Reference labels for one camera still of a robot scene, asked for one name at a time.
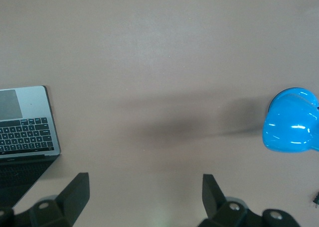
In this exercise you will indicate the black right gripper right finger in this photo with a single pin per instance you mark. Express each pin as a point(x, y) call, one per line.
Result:
point(211, 197)

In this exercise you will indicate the silver laptop with black keyboard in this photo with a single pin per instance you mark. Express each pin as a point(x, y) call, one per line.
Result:
point(32, 102)

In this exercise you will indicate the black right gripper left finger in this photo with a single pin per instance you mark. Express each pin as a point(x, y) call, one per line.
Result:
point(74, 194)

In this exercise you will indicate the blue desk lamp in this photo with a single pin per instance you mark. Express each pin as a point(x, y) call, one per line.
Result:
point(286, 122)

